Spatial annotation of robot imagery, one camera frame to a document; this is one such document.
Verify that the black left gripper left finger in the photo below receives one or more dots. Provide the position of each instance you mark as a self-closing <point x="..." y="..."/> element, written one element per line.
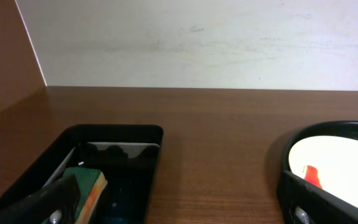
<point x="62" y="195"/>

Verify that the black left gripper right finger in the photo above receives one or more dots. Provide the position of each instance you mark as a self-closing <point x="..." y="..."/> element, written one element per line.
<point x="322" y="207"/>

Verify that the green and yellow sponge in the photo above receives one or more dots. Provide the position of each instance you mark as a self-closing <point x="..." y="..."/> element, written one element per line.
<point x="92" y="184"/>

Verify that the white plate with orange stain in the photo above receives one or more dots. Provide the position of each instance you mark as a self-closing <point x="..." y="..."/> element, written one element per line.
<point x="328" y="162"/>

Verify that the black rectangular water tray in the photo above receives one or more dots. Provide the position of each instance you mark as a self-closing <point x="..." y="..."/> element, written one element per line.
<point x="126" y="154"/>

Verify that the round black serving tray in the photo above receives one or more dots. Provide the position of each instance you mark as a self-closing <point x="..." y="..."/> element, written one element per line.
<point x="346" y="129"/>

